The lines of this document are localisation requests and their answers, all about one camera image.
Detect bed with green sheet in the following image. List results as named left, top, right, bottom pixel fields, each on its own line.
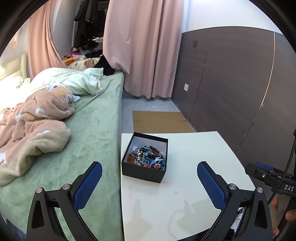
left=0, top=70, right=125, bottom=235

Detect black cardboard box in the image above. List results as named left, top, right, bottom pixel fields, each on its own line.
left=121, top=132, right=169, bottom=184

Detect printed cushion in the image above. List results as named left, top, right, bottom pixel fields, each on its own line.
left=69, top=57, right=102, bottom=70

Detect light green quilt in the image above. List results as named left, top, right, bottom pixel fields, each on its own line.
left=16, top=67, right=105, bottom=96

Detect plush toys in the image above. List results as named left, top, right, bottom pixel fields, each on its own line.
left=63, top=46, right=84, bottom=59

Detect white pillow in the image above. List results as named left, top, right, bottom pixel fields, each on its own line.
left=15, top=76, right=32, bottom=89

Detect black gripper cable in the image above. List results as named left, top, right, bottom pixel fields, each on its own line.
left=268, top=128, right=296, bottom=205

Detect hanging dark clothes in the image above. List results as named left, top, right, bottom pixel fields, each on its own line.
left=73, top=0, right=110, bottom=47

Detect dark multicolour bead bracelet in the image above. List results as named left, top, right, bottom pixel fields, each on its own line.
left=142, top=145, right=163, bottom=159

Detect black clothing on bed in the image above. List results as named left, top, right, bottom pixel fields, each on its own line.
left=93, top=55, right=116, bottom=76

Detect blue hair tie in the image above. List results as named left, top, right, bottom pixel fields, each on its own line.
left=147, top=157, right=166, bottom=168

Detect person's right hand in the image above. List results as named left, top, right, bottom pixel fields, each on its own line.
left=270, top=195, right=296, bottom=237

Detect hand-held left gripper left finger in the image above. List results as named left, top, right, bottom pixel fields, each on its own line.
left=26, top=161, right=103, bottom=241

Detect cream headboard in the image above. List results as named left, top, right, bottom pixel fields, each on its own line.
left=0, top=53, right=29, bottom=81

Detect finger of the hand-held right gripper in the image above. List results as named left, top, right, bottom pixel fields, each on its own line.
left=255, top=162, right=277, bottom=173
left=245, top=163, right=281, bottom=186

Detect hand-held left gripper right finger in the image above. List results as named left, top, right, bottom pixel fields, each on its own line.
left=197, top=161, right=273, bottom=241

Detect pink curtain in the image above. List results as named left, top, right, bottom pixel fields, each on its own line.
left=27, top=2, right=68, bottom=69
left=103, top=0, right=185, bottom=99

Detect flat cardboard sheet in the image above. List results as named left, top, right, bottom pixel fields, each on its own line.
left=132, top=110, right=196, bottom=133

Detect silver chain bracelet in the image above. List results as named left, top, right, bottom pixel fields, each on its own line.
left=130, top=148, right=145, bottom=161

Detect peach printed blanket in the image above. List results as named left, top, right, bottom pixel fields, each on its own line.
left=0, top=85, right=76, bottom=186

